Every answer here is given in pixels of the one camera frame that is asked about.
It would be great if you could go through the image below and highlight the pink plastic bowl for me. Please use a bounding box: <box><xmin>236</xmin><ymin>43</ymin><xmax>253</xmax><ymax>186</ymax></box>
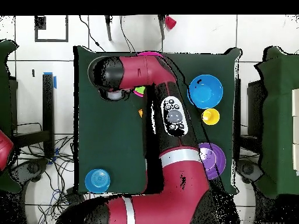
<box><xmin>133</xmin><ymin>51</ymin><xmax>164</xmax><ymax>98</ymax></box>

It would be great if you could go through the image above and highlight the light blue plastic cup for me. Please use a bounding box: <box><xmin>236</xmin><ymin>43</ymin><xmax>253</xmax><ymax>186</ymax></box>
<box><xmin>84</xmin><ymin>168</ymin><xmax>111</xmax><ymax>194</ymax></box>

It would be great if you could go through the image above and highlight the dark green table cloth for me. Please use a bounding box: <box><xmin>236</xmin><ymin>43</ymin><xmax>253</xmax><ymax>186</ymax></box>
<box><xmin>72</xmin><ymin>45</ymin><xmax>242</xmax><ymax>196</ymax></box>

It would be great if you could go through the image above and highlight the yellow plastic cup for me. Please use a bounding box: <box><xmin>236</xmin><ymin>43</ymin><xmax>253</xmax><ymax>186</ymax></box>
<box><xmin>201</xmin><ymin>108</ymin><xmax>221</xmax><ymax>126</ymax></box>

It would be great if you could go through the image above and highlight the light blue plastic bowl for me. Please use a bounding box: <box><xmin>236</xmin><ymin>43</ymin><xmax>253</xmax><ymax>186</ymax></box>
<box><xmin>187</xmin><ymin>74</ymin><xmax>224</xmax><ymax>110</ymax></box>

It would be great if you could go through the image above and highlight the purple plastic bowl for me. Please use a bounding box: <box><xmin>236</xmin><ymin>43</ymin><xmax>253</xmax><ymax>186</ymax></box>
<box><xmin>198</xmin><ymin>142</ymin><xmax>227</xmax><ymax>180</ymax></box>

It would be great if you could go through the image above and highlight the grey tripod leg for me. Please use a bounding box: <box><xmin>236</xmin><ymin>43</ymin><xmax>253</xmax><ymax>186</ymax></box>
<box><xmin>104</xmin><ymin>15</ymin><xmax>113</xmax><ymax>42</ymax></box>
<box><xmin>158</xmin><ymin>15</ymin><xmax>166</xmax><ymax>40</ymax></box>

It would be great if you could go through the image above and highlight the blue tape strip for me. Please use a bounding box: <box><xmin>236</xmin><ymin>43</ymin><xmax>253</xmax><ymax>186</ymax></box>
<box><xmin>43</xmin><ymin>72</ymin><xmax>57</xmax><ymax>89</ymax></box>

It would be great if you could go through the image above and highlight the red plastic cup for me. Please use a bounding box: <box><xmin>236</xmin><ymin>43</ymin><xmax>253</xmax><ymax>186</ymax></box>
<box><xmin>165</xmin><ymin>15</ymin><xmax>178</xmax><ymax>30</ymax></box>

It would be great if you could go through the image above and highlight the black power strip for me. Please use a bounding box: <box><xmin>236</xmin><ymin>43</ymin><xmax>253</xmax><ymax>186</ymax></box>
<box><xmin>65</xmin><ymin>187</ymin><xmax>86</xmax><ymax>206</ymax></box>

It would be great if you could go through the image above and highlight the black office chair base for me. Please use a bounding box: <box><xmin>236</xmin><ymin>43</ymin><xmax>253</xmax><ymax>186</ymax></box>
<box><xmin>10</xmin><ymin>157</ymin><xmax>48</xmax><ymax>186</ymax></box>
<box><xmin>235</xmin><ymin>159</ymin><xmax>264</xmax><ymax>184</ymax></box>

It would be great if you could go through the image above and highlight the green cloth side table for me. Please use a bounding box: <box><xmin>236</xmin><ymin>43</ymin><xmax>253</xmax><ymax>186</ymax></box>
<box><xmin>253</xmin><ymin>45</ymin><xmax>299</xmax><ymax>198</ymax></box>
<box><xmin>0</xmin><ymin>38</ymin><xmax>22</xmax><ymax>194</ymax></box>

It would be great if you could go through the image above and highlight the red robot shell piece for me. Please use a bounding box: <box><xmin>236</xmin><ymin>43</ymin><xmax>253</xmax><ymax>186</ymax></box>
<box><xmin>0</xmin><ymin>129</ymin><xmax>15</xmax><ymax>172</ymax></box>

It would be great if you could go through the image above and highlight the tangle of floor cables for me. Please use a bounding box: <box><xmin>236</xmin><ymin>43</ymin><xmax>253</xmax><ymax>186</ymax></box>
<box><xmin>11</xmin><ymin>122</ymin><xmax>78</xmax><ymax>224</ymax></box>

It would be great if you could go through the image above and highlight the black floor cable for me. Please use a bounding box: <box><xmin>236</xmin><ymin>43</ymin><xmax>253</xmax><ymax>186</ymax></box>
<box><xmin>78</xmin><ymin>15</ymin><xmax>107</xmax><ymax>53</ymax></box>

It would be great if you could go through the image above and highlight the black table frame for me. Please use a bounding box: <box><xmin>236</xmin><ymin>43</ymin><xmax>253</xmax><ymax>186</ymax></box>
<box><xmin>9</xmin><ymin>73</ymin><xmax>55</xmax><ymax>158</ymax></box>

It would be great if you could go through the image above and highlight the black square floor frame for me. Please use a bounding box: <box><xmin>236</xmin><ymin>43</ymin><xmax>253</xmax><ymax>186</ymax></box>
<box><xmin>34</xmin><ymin>15</ymin><xmax>69</xmax><ymax>43</ymax></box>

